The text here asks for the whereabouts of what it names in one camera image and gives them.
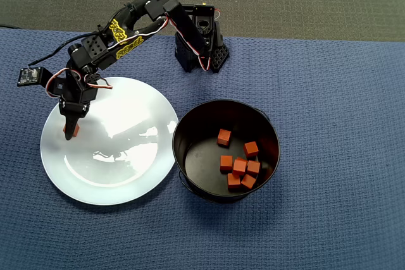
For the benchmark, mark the black metal bucket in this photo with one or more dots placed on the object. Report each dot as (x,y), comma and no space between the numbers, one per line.
(196,131)

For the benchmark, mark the red cube with dark mark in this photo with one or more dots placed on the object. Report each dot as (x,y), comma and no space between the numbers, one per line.
(239,166)

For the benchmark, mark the white round plate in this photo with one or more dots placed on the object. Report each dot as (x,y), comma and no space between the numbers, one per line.
(126,108)

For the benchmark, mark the blue woven tablecloth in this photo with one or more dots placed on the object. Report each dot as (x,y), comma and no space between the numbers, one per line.
(316,124)

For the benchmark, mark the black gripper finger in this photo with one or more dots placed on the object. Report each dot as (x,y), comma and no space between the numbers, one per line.
(71,118)

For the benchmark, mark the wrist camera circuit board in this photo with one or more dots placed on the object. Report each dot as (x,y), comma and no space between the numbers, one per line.
(28,76)

